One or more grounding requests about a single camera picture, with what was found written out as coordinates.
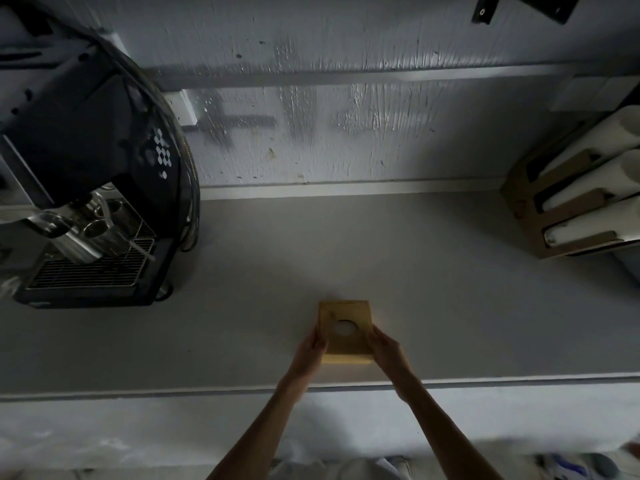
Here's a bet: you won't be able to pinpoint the wooden napkin box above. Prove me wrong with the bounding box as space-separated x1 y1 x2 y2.
315 299 376 367

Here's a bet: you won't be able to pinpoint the stack of white paper cups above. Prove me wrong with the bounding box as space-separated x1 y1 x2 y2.
543 194 640 245
542 105 640 171
542 149 640 211

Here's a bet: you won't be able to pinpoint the person's right forearm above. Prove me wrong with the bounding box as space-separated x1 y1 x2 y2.
395 372 506 480

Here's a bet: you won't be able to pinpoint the wooden cup holder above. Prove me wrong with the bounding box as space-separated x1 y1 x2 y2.
501 122 640 259

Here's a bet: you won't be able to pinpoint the person's light trousers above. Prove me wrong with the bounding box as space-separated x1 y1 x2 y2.
269 457 413 480

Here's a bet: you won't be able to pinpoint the person's right hand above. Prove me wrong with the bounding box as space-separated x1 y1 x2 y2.
365 324 416 391

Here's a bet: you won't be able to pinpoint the white wall socket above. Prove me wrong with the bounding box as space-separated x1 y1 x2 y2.
162 89 199 127

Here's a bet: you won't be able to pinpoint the blue white plastic bag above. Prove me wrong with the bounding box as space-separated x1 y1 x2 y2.
542 453 583 480

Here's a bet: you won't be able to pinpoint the black espresso machine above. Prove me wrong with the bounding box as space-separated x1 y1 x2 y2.
0 0 201 309

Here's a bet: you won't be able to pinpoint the person's left hand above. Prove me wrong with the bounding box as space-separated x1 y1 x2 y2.
289 324 331 383

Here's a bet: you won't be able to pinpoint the stainless steel milk pitcher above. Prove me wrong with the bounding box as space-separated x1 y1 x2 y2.
49 227 103 265

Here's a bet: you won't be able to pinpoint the coffee grinder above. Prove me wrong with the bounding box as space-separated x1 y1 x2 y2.
0 139 31 295

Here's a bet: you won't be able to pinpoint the person's left forearm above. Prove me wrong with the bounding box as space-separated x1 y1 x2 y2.
207 369 311 480

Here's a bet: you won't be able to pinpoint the black shelf bracket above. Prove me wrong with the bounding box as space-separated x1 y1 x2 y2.
472 0 583 25

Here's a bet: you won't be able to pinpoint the grey round object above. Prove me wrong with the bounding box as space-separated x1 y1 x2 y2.
582 453 620 478

